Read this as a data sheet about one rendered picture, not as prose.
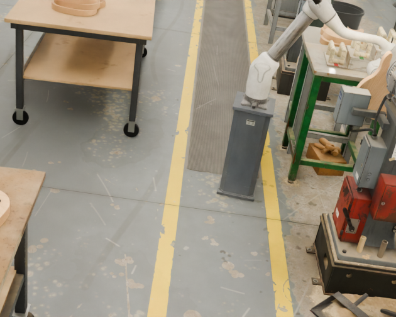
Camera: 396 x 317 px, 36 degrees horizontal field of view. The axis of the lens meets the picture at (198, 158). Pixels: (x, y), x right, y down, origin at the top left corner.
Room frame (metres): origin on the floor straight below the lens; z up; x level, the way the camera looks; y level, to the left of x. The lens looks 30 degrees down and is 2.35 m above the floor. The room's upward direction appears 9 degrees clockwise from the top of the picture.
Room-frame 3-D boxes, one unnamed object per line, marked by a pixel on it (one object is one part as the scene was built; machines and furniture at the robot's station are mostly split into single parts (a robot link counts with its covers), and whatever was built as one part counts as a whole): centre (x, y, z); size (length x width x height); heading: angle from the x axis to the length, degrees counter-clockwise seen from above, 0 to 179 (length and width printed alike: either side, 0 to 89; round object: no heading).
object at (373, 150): (3.03, -0.95, 0.93); 0.15 x 0.10 x 0.55; 2
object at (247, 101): (3.79, -0.32, 0.73); 0.22 x 0.18 x 0.06; 175
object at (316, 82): (4.02, -0.73, 0.45); 0.05 x 0.05 x 0.90; 2
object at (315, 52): (4.30, -0.97, 0.55); 0.62 x 0.58 x 0.76; 2
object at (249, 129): (3.80, -0.32, 0.35); 0.28 x 0.28 x 0.70; 85
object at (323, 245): (3.04, -1.10, 0.12); 0.61 x 0.51 x 0.25; 92
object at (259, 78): (3.82, -0.32, 0.87); 0.18 x 0.16 x 0.22; 177
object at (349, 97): (3.18, -0.85, 0.99); 0.24 x 0.21 x 0.26; 2
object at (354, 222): (2.89, -0.91, 0.47); 0.12 x 0.03 x 0.18; 92
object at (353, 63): (4.26, -1.02, 0.98); 0.27 x 0.16 x 0.09; 0
